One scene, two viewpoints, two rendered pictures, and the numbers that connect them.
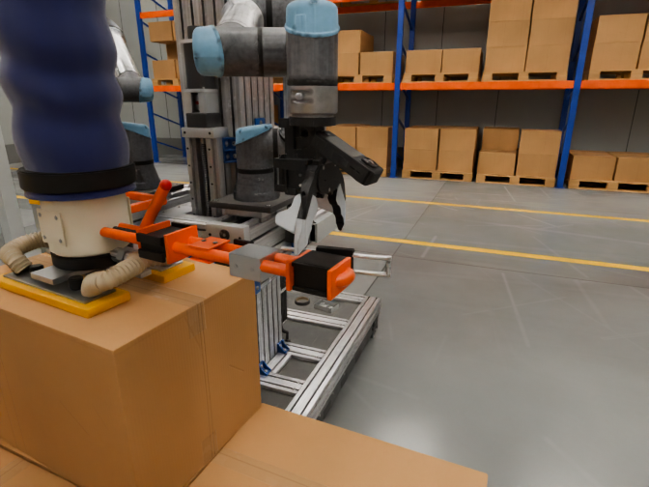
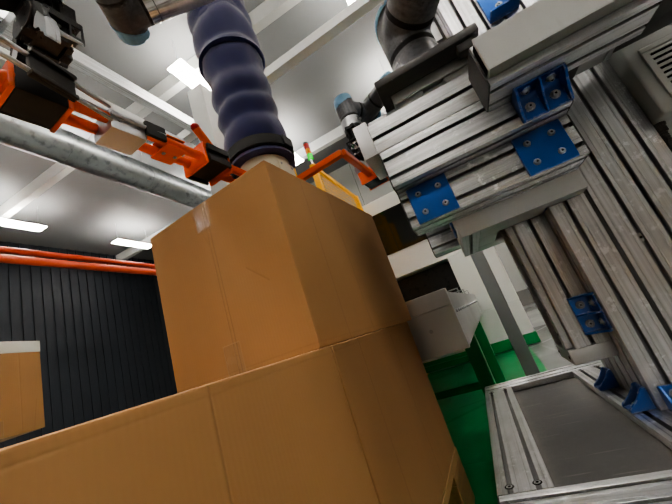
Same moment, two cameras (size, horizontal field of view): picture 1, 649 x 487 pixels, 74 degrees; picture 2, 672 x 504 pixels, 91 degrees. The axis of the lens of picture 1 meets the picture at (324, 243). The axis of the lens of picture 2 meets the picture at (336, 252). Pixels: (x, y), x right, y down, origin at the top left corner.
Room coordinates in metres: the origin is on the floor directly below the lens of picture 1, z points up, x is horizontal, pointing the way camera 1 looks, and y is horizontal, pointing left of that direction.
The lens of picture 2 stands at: (1.04, -0.43, 0.54)
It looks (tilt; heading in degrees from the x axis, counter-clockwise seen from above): 15 degrees up; 87
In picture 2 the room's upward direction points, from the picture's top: 19 degrees counter-clockwise
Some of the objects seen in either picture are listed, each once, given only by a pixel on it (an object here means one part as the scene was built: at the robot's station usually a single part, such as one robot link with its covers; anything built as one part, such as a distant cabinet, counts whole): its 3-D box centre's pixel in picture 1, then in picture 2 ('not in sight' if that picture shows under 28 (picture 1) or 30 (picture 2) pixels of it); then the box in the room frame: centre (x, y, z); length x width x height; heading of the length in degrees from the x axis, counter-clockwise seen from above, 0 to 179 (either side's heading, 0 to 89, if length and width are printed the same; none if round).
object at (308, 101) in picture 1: (311, 102); not in sight; (0.68, 0.02, 1.34); 0.08 x 0.08 x 0.05
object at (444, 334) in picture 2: not in sight; (369, 354); (1.10, 0.87, 0.47); 0.70 x 0.03 x 0.15; 156
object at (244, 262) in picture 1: (255, 262); (120, 133); (0.74, 0.13, 1.07); 0.07 x 0.07 x 0.04; 62
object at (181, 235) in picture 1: (168, 241); (207, 165); (0.84, 0.32, 1.07); 0.10 x 0.08 x 0.06; 152
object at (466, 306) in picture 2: not in sight; (469, 308); (1.88, 1.81, 0.50); 2.31 x 0.05 x 0.19; 66
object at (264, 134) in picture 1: (256, 145); (403, 31); (1.41, 0.22, 1.20); 0.13 x 0.12 x 0.14; 96
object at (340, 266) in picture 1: (319, 273); (32, 99); (0.67, 0.01, 1.07); 0.08 x 0.07 x 0.05; 62
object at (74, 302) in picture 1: (57, 281); not in sight; (0.87, 0.58, 0.97); 0.34 x 0.10 x 0.05; 62
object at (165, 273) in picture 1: (130, 255); not in sight; (1.04, 0.49, 0.97); 0.34 x 0.10 x 0.05; 62
